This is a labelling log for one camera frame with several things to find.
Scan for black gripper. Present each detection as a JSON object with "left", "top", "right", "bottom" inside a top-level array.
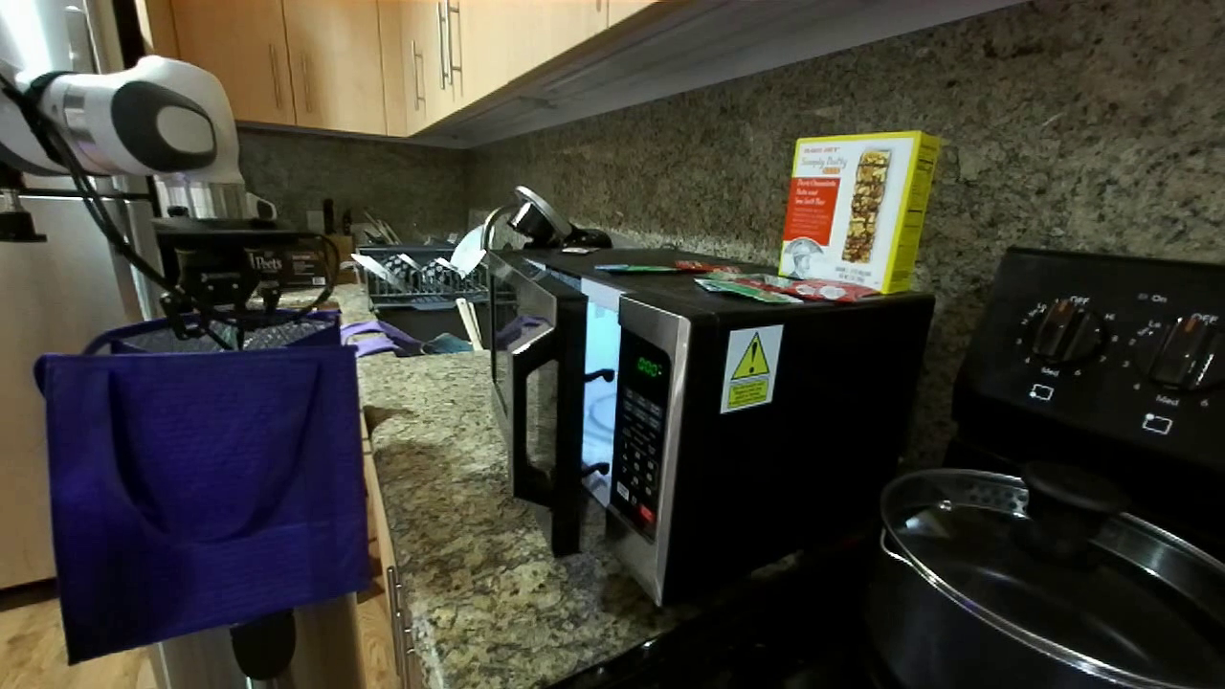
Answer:
[{"left": 187, "top": 240, "right": 288, "bottom": 351}]

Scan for black microwave oven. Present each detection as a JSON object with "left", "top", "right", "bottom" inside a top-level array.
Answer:
[
  {"left": 483, "top": 251, "right": 594, "bottom": 559},
  {"left": 483, "top": 244, "right": 936, "bottom": 610}
]

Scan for blue fabric bag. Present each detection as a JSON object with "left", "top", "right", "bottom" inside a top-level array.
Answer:
[{"left": 35, "top": 311, "right": 377, "bottom": 667}]

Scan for green white sachet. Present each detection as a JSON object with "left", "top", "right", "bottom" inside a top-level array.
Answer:
[
  {"left": 591, "top": 257, "right": 695, "bottom": 281},
  {"left": 689, "top": 272, "right": 803, "bottom": 308}
]

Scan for purple cloth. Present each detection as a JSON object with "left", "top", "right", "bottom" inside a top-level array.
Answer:
[{"left": 337, "top": 320, "right": 422, "bottom": 359}]

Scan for stainless steel fridge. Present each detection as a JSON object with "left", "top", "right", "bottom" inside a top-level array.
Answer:
[{"left": 0, "top": 0, "right": 177, "bottom": 596}]

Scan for black stand knob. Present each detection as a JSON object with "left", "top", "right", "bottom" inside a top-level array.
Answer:
[{"left": 226, "top": 610, "right": 304, "bottom": 687}]

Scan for yellow warning sticker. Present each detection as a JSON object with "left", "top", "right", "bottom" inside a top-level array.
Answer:
[{"left": 716, "top": 321, "right": 785, "bottom": 417}]

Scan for yellow food box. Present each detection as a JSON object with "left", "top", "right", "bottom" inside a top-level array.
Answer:
[{"left": 779, "top": 127, "right": 951, "bottom": 300}]

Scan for black cooking pot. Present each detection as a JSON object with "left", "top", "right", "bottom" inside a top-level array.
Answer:
[{"left": 871, "top": 534, "right": 1065, "bottom": 689}]

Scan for black stove knob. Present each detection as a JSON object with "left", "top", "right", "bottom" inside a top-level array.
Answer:
[
  {"left": 1020, "top": 294, "right": 1112, "bottom": 371},
  {"left": 1145, "top": 311, "right": 1225, "bottom": 395}
]

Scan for black stove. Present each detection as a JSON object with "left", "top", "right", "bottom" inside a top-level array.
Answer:
[{"left": 548, "top": 244, "right": 1225, "bottom": 689}]

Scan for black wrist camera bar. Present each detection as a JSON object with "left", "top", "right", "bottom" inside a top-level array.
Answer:
[{"left": 151, "top": 217, "right": 305, "bottom": 252}]

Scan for wire dish rack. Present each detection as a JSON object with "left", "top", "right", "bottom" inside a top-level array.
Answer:
[{"left": 353, "top": 240, "right": 496, "bottom": 311}]

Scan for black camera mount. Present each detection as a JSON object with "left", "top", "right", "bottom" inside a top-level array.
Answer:
[{"left": 0, "top": 186, "right": 51, "bottom": 244}]

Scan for wooden wall cabinets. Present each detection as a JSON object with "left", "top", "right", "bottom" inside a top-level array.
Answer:
[{"left": 129, "top": 0, "right": 1025, "bottom": 150}]

